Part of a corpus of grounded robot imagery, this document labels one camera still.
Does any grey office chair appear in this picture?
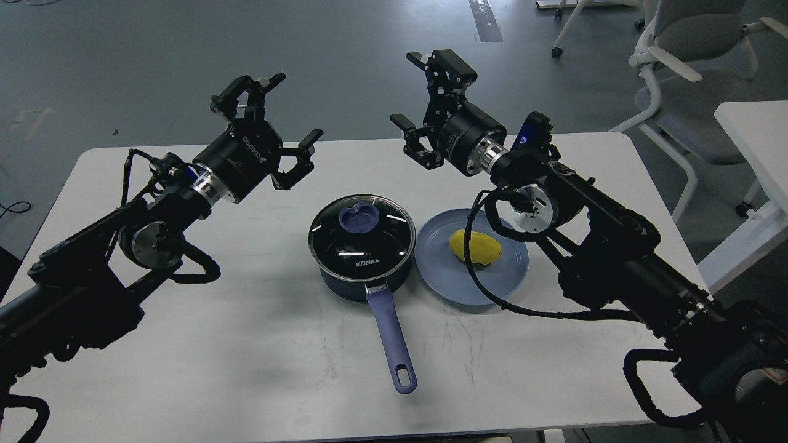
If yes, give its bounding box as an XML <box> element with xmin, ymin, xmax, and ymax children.
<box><xmin>613</xmin><ymin>1</ymin><xmax>786</xmax><ymax>222</ymax></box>

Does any blue plate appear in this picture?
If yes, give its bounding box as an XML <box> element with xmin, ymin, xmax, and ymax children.
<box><xmin>414</xmin><ymin>209</ymin><xmax>529</xmax><ymax>308</ymax></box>

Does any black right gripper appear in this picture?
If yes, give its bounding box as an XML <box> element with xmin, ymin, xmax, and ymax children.
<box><xmin>390</xmin><ymin>49</ymin><xmax>507</xmax><ymax>177</ymax></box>

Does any yellow potato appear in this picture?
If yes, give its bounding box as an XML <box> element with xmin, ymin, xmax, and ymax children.
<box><xmin>448</xmin><ymin>230</ymin><xmax>503</xmax><ymax>265</ymax></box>

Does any dark blue saucepan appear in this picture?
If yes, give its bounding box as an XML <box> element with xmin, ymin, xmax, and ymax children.
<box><xmin>308</xmin><ymin>194</ymin><xmax>418</xmax><ymax>395</ymax></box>

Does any glass pot lid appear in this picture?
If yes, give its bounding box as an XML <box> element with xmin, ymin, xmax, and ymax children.
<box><xmin>308</xmin><ymin>194</ymin><xmax>416</xmax><ymax>282</ymax></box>

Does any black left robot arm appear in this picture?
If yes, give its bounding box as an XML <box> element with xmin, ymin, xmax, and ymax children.
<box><xmin>1</xmin><ymin>73</ymin><xmax>323</xmax><ymax>442</ymax></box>

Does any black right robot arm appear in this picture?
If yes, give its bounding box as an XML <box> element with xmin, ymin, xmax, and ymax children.
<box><xmin>391</xmin><ymin>49</ymin><xmax>787</xmax><ymax>442</ymax></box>

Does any white chair base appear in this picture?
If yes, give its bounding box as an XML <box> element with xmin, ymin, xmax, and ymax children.
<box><xmin>536</xmin><ymin>1</ymin><xmax>658</xmax><ymax>60</ymax></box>

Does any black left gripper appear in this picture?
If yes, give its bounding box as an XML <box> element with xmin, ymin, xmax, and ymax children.
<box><xmin>194</xmin><ymin>73</ymin><xmax>324</xmax><ymax>204</ymax></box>

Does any white side table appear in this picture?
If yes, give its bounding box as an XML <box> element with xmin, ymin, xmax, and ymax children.
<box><xmin>698</xmin><ymin>100</ymin><xmax>787</xmax><ymax>293</ymax></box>

